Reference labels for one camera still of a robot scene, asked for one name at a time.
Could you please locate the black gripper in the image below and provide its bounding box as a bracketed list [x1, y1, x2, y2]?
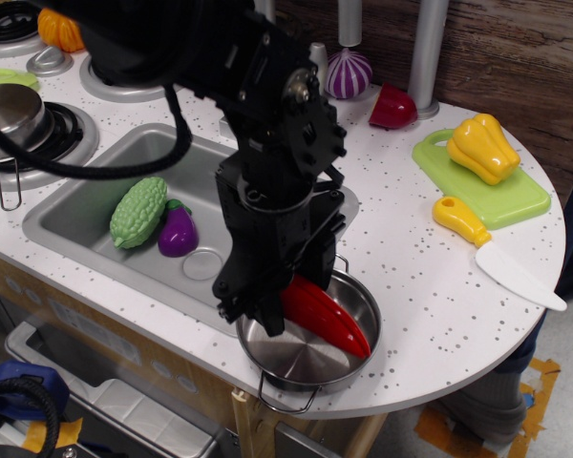
[212, 153, 346, 336]

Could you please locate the red toy chili pepper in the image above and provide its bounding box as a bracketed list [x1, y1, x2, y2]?
[280, 274, 371, 359]

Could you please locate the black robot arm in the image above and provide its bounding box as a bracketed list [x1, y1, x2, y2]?
[41, 1, 346, 336]

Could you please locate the yellow toy bell pepper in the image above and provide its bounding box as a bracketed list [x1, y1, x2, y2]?
[446, 114, 520, 186]

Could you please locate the purple toy eggplant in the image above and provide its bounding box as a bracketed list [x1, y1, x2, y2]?
[158, 199, 200, 258]

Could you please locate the grey toy sink basin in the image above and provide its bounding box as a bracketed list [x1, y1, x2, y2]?
[21, 122, 360, 339]

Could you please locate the green toy bitter gourd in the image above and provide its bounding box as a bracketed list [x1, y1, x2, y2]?
[109, 177, 167, 249]

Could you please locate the dark red toy vegetable half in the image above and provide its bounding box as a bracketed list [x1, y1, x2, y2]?
[369, 83, 418, 129]

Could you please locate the purple striped toy onion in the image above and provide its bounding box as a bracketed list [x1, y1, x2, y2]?
[325, 48, 372, 99]

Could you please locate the silver toy faucet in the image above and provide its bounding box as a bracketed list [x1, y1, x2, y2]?
[218, 41, 329, 144]

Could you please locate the green toy cutting board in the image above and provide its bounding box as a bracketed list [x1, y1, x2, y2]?
[412, 129, 551, 230]

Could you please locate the rear toy stove burner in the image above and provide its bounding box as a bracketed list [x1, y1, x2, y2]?
[79, 56, 164, 103]

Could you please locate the toy stove burner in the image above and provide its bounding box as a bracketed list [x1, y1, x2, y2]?
[79, 56, 164, 103]
[0, 102, 99, 192]

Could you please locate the front toy stove burner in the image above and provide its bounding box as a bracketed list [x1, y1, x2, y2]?
[0, 102, 99, 192]

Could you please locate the grey faucet spout pipe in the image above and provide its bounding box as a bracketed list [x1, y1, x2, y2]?
[338, 0, 363, 48]

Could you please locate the grey stove knob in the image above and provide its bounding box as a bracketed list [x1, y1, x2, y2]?
[26, 46, 74, 77]

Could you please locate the orange toy pumpkin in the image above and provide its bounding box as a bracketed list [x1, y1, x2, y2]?
[37, 9, 85, 52]

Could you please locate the green toy plate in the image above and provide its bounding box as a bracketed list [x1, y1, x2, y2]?
[0, 69, 39, 91]

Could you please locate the far left stove burner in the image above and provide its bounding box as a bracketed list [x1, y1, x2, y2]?
[0, 1, 45, 58]

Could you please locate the steel pot with handles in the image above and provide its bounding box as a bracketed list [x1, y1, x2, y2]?
[236, 262, 382, 415]

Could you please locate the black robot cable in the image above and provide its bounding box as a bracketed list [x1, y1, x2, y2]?
[0, 83, 193, 180]

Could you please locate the yellow handled toy knife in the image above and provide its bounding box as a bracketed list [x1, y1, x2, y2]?
[432, 197, 567, 312]

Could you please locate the grey vertical post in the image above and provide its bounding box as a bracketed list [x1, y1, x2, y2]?
[408, 0, 450, 120]

